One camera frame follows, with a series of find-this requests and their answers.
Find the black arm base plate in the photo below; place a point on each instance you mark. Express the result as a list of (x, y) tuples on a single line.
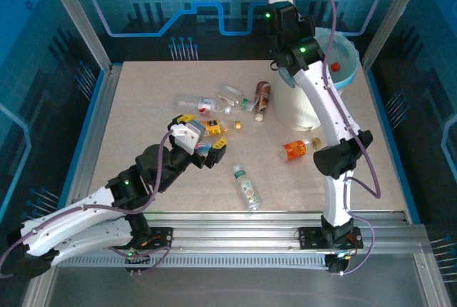
[(310, 237), (162, 237)]

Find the white trash bin, blue liner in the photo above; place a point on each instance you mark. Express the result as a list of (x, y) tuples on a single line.
[(342, 53)]

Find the brown bottle white cap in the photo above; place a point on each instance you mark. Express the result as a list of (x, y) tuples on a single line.
[(263, 98)]

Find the aluminium table side rail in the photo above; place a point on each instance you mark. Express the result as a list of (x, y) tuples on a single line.
[(93, 143)]

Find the bottle green white label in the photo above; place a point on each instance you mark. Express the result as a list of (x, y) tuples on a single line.
[(248, 189)]

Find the aluminium frame post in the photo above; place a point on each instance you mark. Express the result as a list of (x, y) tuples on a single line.
[(78, 18), (401, 0)]

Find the clear bottle orange label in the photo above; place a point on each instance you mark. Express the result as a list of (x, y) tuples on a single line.
[(294, 150)]

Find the blue table edge strip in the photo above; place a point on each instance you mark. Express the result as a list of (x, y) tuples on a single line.
[(81, 143), (393, 143)]

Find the steel sheet panel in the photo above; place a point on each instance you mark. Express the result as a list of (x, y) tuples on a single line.
[(232, 285)]

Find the clear bottle red white label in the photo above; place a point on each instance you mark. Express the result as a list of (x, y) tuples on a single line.
[(189, 101)]

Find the clear bottle green neck band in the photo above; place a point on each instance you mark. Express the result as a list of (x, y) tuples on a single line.
[(228, 93)]

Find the orange juice bottle yellow cap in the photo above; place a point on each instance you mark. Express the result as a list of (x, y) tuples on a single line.
[(214, 128)]

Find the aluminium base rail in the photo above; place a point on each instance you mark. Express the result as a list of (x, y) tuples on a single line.
[(232, 232)]

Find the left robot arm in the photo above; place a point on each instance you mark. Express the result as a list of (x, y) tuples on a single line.
[(64, 221)]

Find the white waste bin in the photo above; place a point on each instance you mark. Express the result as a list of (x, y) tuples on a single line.
[(296, 114)]

